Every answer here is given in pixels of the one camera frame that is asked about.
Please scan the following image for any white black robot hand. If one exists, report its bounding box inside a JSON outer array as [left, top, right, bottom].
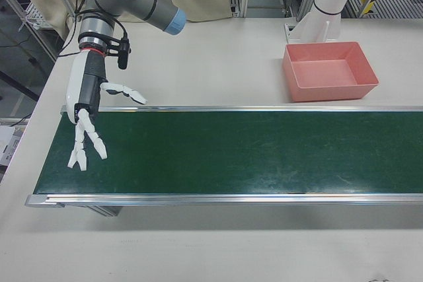
[[65, 49, 147, 172]]

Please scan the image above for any pink plastic box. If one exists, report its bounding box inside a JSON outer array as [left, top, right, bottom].
[[282, 41, 380, 103]]

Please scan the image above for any green conveyor belt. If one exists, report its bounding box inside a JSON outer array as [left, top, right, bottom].
[[25, 105, 423, 217]]

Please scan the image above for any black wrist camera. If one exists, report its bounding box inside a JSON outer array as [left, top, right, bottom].
[[108, 34, 132, 70]]

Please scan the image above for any white wire rack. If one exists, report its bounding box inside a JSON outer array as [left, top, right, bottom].
[[19, 0, 46, 31]]

